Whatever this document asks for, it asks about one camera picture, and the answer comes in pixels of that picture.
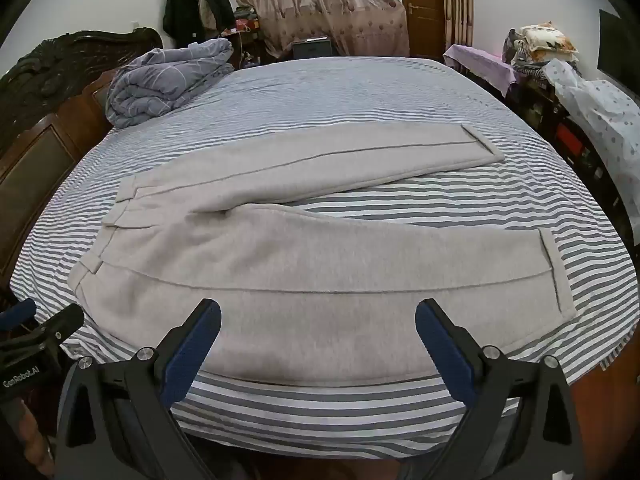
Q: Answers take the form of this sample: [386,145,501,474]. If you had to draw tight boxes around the floral pillow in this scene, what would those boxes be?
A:
[519,22,581,67]

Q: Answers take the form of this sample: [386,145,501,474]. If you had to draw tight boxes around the purple cloth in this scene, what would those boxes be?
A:
[443,43,519,97]

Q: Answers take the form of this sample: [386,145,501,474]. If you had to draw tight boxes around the black hanging jacket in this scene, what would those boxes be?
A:
[163,0,206,47]

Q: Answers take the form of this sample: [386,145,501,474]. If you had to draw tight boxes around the carved wooden headboard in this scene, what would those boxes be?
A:
[0,27,166,283]

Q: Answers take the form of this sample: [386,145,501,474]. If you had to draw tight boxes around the dark storage box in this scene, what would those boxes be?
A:
[292,37,335,61]

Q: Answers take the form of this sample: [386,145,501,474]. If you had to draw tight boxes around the red box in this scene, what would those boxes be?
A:
[554,123,587,159]

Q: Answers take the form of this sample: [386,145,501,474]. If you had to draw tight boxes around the striped bed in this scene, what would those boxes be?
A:
[9,55,640,461]

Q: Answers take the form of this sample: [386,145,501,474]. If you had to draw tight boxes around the dark hanging coat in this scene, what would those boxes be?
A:
[195,0,236,32]

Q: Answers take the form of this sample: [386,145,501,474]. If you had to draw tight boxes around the person's left hand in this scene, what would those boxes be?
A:
[19,404,55,479]

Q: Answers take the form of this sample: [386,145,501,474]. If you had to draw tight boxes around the light grey pants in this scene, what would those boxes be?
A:
[67,122,579,386]

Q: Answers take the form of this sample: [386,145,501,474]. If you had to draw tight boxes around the brown wooden door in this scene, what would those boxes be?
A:
[399,0,447,59]

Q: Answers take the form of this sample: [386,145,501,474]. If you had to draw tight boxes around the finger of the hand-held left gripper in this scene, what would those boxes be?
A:
[20,303,85,356]
[0,298,37,332]

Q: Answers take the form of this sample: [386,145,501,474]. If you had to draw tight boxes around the black screen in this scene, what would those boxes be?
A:
[598,8,640,84]

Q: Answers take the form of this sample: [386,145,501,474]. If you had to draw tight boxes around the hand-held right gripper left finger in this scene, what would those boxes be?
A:
[54,298,223,480]

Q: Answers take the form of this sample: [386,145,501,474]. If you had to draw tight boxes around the folded grey-blue quilt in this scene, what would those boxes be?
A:
[105,37,236,129]

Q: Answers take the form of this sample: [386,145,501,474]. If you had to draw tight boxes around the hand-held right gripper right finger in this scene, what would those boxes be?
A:
[415,298,589,480]

